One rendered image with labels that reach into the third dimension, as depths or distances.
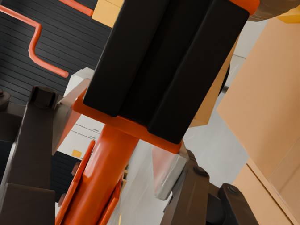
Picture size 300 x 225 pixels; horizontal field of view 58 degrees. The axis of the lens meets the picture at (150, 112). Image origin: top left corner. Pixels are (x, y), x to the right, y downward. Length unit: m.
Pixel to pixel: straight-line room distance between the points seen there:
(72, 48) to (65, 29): 0.74
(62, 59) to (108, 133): 11.05
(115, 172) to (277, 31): 0.26
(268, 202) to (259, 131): 0.72
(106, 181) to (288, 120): 0.16
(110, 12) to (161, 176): 7.38
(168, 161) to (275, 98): 0.16
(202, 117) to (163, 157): 1.29
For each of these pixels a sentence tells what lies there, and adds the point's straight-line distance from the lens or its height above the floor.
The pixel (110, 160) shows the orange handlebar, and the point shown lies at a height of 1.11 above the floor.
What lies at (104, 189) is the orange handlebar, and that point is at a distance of 0.17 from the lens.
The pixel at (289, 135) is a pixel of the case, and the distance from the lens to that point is 0.25.
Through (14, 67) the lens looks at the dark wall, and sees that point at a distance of 11.94.
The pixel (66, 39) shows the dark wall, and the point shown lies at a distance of 11.07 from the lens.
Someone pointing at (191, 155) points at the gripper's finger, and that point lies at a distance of 0.17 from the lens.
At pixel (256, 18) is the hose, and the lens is 0.24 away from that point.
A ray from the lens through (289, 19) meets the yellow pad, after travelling 0.33.
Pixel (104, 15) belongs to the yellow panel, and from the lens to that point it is 7.52.
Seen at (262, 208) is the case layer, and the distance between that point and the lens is 1.00.
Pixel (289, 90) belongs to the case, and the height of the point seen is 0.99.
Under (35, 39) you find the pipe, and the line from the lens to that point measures 8.54.
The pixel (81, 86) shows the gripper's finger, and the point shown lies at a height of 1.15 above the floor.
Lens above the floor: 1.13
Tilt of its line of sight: 8 degrees down
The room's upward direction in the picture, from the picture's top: 66 degrees counter-clockwise
